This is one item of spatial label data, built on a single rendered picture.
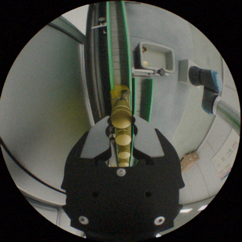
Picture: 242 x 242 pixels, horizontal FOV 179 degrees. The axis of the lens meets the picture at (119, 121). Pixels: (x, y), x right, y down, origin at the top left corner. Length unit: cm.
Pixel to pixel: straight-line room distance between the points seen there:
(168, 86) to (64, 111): 63
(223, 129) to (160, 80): 345
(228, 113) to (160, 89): 48
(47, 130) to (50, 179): 9
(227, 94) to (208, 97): 322
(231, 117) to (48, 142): 60
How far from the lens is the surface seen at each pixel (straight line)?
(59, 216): 23
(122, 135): 16
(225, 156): 389
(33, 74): 15
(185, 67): 67
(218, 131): 386
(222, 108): 51
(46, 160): 15
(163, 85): 61
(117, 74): 40
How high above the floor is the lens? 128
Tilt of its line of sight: 58 degrees down
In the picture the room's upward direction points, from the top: 179 degrees counter-clockwise
